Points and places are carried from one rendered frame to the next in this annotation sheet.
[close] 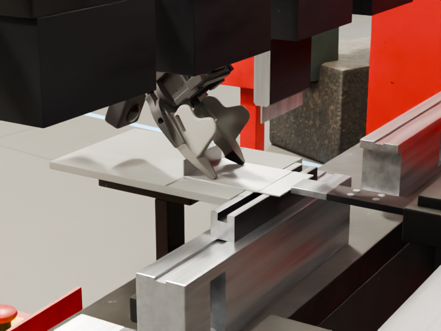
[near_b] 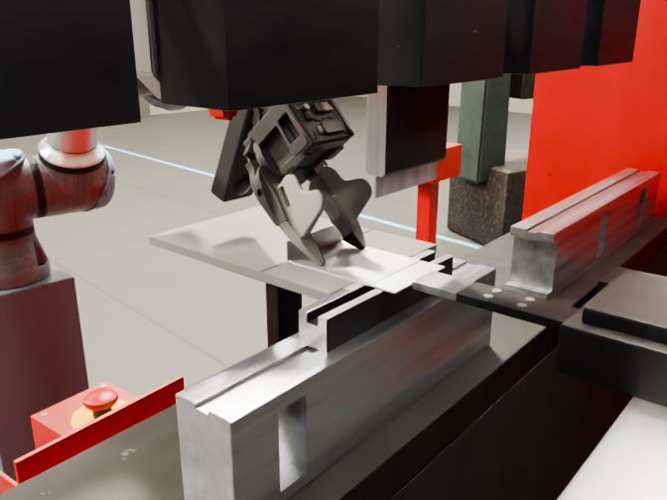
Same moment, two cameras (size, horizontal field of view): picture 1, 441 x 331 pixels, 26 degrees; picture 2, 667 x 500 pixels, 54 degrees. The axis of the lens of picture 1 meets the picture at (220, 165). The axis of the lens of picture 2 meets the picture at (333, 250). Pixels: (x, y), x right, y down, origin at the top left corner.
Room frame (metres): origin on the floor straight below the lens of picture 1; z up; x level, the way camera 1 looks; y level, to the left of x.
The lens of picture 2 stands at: (0.47, -0.09, 1.22)
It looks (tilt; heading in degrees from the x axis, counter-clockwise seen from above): 19 degrees down; 8
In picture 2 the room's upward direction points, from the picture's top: straight up
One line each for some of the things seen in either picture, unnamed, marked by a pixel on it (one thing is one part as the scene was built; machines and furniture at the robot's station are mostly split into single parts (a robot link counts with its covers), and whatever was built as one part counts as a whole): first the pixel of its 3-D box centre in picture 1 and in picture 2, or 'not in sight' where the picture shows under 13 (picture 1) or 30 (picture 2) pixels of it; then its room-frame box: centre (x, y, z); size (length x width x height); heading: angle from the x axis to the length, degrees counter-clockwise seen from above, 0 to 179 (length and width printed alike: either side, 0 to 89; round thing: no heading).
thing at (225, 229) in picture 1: (267, 199); (383, 295); (1.04, -0.05, 0.99); 0.20 x 0.03 x 0.03; 148
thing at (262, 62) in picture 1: (283, 73); (408, 136); (1.07, -0.07, 1.13); 0.10 x 0.02 x 0.10; 148
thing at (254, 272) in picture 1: (257, 256); (367, 363); (1.02, -0.04, 0.92); 0.39 x 0.06 x 0.10; 148
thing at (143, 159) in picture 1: (176, 163); (290, 244); (1.14, 0.06, 1.00); 0.26 x 0.18 x 0.01; 58
